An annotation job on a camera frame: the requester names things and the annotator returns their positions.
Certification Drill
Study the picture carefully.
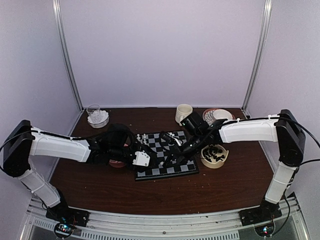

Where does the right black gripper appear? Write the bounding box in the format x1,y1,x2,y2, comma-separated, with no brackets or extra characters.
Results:
163,132,206,169

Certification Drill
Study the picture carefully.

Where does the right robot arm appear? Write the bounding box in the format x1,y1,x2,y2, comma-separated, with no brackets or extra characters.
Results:
160,109,306,221

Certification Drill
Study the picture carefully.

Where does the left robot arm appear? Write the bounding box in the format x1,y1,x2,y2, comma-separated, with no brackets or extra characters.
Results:
0,120,157,222

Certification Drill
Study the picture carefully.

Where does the black white chess board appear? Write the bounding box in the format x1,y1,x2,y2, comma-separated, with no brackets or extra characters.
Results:
135,132,199,181

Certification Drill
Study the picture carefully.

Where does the black chess pieces pile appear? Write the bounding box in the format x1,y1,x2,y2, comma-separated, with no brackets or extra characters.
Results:
202,146,225,163

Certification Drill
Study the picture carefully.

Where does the cream bowl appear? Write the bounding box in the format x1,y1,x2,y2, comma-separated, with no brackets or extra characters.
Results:
200,144,229,169

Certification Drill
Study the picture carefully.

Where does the pink bowl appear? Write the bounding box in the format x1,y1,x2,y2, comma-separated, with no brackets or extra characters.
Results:
108,159,127,168

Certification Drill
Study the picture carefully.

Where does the cream ribbed mug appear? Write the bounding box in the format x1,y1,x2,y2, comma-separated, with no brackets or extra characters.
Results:
175,103,193,126

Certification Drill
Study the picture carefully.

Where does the patterned saucer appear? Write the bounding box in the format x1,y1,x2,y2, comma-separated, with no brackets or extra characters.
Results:
202,108,234,125

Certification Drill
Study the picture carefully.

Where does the clear glass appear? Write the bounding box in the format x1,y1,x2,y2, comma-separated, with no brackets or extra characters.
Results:
86,104,101,122

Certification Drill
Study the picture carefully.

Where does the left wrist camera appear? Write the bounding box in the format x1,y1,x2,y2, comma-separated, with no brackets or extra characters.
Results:
132,151,151,167

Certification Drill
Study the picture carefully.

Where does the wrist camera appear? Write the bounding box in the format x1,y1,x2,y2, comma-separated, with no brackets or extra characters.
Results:
159,131,183,148
132,151,151,167

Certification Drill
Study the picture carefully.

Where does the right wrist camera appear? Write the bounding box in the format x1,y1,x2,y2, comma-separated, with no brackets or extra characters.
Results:
159,131,183,148

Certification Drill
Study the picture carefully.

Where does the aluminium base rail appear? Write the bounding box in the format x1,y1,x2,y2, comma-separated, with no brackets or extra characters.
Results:
17,195,311,240

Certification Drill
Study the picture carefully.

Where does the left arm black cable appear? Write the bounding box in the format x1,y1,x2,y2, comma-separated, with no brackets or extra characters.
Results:
0,132,111,173

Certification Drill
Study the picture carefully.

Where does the right aluminium frame post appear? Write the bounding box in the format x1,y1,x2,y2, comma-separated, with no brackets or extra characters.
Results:
241,0,273,115

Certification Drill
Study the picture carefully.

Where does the aluminium frame post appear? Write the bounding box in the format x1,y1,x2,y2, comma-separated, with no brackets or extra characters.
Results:
52,0,84,112
241,0,273,115

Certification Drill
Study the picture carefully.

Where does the left aluminium frame post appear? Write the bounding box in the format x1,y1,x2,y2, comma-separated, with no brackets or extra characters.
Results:
52,0,84,112

